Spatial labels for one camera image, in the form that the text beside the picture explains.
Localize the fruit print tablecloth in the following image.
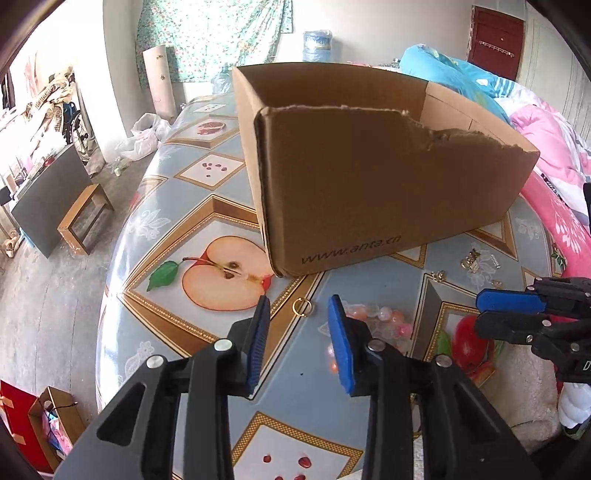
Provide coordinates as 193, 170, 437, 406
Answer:
95, 92, 568, 480

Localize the blue water bottle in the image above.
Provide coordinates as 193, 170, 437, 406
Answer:
302, 30, 333, 63

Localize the grey cabinet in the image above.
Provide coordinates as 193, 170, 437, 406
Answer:
10, 145, 93, 258

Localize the floral curtain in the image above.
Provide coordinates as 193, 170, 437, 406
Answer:
136, 0, 294, 84

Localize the brown cardboard box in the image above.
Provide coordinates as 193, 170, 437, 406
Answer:
232, 62, 541, 278

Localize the brown paper bag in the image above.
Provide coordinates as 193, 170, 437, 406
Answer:
28, 386, 86, 457

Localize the red paper bag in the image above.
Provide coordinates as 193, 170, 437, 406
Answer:
0, 379, 56, 474

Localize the red door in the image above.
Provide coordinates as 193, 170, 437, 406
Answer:
466, 6, 526, 81

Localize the white plastic bag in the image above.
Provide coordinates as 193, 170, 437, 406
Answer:
115, 113, 171, 160

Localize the empty clear water jug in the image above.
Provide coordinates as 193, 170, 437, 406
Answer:
211, 65, 236, 95

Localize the person's right hand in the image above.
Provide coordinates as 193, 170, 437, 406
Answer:
558, 381, 591, 435

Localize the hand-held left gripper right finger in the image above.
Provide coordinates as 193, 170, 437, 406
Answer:
327, 295, 541, 480

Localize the white rolled mat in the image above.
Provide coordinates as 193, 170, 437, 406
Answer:
142, 44, 177, 125

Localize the pink bead bracelet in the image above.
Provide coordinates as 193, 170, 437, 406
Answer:
323, 302, 414, 374

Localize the blue quilt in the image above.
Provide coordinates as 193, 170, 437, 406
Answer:
399, 44, 525, 125

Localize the pile of clothes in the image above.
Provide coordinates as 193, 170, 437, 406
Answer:
25, 67, 77, 139

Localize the wheelchair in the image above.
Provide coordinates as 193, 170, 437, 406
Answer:
62, 99, 93, 155

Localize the pink quilt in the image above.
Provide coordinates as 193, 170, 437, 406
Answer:
496, 99, 591, 296

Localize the wooden stool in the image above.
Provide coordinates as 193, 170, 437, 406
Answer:
58, 184, 115, 256

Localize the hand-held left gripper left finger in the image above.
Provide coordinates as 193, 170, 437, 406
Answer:
53, 295, 271, 480

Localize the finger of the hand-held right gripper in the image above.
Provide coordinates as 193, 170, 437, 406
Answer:
474, 310, 561, 347
475, 277, 591, 319

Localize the white wardrobe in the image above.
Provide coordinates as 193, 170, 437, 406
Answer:
515, 14, 591, 153

